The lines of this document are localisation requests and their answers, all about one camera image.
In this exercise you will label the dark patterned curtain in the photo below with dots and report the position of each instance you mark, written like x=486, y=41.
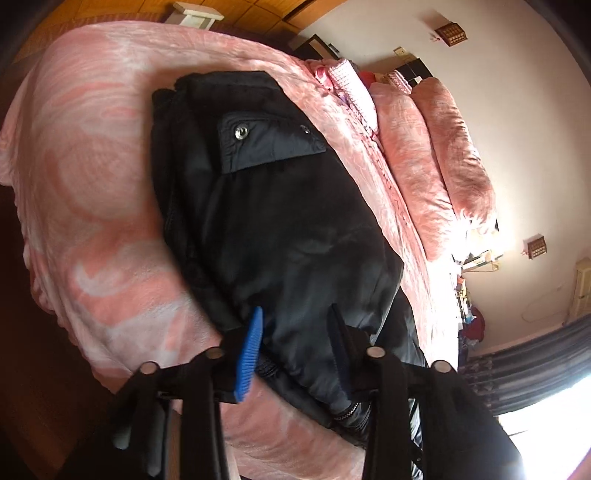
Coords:
x=531, y=369

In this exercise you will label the pink knitted cloth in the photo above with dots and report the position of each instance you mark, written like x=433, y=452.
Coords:
x=344, y=78

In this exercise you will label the black jacket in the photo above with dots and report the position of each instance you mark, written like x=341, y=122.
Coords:
x=277, y=221

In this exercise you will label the wooden wardrobe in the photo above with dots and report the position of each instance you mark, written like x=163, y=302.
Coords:
x=115, y=9

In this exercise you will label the white stool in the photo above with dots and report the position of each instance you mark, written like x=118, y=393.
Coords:
x=198, y=11

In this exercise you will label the dark nightstand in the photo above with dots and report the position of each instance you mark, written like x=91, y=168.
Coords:
x=414, y=69

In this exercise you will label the white bedside shelf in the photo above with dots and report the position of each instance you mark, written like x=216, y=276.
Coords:
x=480, y=261

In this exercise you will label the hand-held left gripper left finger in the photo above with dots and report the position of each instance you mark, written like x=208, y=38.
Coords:
x=249, y=353

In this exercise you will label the pink leaf-pattern bed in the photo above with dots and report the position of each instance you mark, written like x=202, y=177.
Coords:
x=92, y=161

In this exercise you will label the folded pink quilt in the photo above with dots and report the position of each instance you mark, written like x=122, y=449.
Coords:
x=457, y=147

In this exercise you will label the lower pink pillow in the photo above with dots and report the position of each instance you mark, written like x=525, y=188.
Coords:
x=406, y=152

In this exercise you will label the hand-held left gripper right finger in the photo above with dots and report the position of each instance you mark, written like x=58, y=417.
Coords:
x=339, y=353

